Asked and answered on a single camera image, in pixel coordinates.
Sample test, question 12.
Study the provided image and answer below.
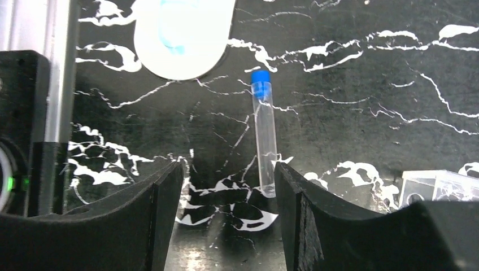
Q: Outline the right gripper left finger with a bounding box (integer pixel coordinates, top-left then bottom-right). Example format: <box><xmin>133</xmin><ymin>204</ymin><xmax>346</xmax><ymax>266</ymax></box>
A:
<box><xmin>1</xmin><ymin>162</ymin><xmax>184</xmax><ymax>270</ymax></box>

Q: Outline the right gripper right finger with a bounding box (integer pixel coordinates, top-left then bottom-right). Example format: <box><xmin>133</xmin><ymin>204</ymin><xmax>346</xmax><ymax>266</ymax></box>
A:
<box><xmin>275</xmin><ymin>163</ymin><xmax>478</xmax><ymax>270</ymax></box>

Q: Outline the clear well plate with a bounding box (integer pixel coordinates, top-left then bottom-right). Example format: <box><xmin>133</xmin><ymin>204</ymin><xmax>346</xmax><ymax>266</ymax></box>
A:
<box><xmin>399</xmin><ymin>170</ymin><xmax>478</xmax><ymax>208</ymax></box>

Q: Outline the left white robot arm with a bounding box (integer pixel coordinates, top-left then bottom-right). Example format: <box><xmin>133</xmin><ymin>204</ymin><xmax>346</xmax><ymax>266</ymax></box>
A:
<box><xmin>1</xmin><ymin>50</ymin><xmax>67</xmax><ymax>217</ymax></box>

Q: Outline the blue capped tube lower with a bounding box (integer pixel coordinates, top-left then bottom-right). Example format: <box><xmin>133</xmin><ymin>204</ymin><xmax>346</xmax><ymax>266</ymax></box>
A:
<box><xmin>251</xmin><ymin>70</ymin><xmax>277</xmax><ymax>198</ymax></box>

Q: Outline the blue petri dish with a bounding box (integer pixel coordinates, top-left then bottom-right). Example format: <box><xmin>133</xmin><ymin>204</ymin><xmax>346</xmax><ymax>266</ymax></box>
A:
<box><xmin>133</xmin><ymin>0</ymin><xmax>236</xmax><ymax>81</ymax></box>

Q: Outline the aluminium frame rail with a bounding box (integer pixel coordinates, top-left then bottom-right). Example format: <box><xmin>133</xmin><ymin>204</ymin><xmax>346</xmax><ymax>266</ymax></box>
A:
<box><xmin>1</xmin><ymin>1</ymin><xmax>80</xmax><ymax>143</ymax></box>

